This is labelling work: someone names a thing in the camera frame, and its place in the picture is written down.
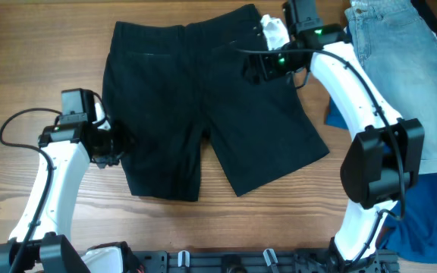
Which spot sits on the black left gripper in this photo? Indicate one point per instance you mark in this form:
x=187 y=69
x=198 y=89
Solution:
x=102 y=160

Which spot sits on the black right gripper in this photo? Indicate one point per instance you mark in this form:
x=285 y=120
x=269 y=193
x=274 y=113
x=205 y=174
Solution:
x=256 y=67

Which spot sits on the black shorts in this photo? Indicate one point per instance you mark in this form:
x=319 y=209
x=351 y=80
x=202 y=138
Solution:
x=170 y=87

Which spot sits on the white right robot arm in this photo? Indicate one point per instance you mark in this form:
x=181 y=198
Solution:
x=383 y=161

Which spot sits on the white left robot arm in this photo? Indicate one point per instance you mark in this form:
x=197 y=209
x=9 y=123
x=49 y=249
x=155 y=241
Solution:
x=42 y=234

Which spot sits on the light blue denim shorts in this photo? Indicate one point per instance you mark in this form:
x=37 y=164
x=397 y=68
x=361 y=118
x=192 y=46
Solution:
x=398 y=51

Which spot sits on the blue t-shirt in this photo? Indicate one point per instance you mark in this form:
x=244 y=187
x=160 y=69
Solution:
x=415 y=238

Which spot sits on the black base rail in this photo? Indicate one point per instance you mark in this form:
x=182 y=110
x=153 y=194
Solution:
x=298 y=261

